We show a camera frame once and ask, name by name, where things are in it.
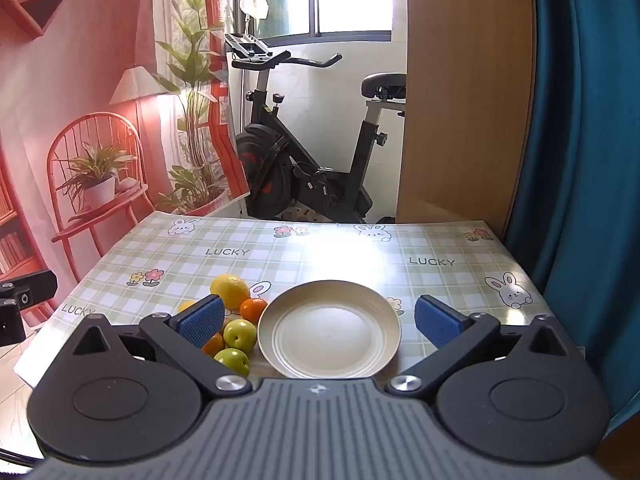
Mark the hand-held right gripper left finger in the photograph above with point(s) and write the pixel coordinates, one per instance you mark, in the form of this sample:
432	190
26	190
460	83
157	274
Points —
200	321

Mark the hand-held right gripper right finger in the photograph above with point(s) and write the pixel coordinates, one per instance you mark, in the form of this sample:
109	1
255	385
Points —
437	321

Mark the orange tangerine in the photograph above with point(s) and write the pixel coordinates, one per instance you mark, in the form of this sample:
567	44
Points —
254	309
215	344

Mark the green apple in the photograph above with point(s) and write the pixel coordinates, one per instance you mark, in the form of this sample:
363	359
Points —
232	360
240	332

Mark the large yellow lemon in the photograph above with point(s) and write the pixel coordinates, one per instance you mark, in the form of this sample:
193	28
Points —
229	289

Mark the cream round plate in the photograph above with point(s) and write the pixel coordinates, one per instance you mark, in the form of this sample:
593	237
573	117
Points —
330	330

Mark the green plaid bunny tablecloth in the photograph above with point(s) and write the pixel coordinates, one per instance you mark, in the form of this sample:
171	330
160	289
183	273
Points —
310	255

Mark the black exercise bike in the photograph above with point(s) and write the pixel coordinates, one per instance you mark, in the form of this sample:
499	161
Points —
272	160

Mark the wooden board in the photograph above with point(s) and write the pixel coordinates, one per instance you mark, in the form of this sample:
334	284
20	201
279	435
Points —
465	110

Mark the blue curtain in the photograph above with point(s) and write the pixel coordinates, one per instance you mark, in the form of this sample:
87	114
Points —
585	160

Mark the white round lamp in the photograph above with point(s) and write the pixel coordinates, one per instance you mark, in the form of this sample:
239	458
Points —
253	5

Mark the pink room wall poster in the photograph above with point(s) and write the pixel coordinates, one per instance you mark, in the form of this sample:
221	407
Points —
75	60

